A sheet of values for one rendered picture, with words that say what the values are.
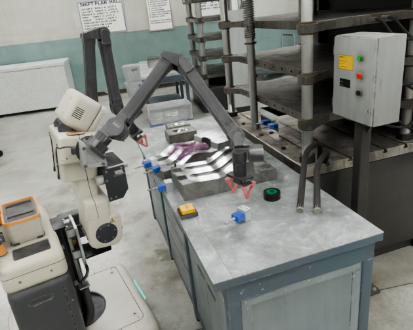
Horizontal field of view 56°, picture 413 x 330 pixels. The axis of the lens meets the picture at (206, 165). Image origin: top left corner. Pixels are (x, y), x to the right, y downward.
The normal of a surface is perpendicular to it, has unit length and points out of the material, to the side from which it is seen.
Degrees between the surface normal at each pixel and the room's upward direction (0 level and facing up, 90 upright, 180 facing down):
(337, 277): 90
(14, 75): 90
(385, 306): 0
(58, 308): 90
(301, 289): 90
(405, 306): 1
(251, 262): 0
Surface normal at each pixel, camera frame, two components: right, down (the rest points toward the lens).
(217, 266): -0.10, -0.92
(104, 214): 0.49, 0.29
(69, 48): 0.18, 0.36
